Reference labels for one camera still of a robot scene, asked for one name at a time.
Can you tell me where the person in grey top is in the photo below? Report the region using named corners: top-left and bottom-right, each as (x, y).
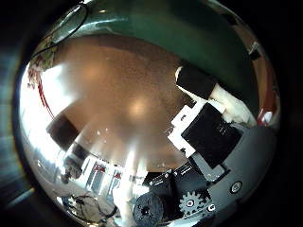
top-left (62, 154), bottom-right (84, 184)

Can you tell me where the black cable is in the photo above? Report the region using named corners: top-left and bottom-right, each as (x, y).
top-left (31, 3), bottom-right (90, 61)

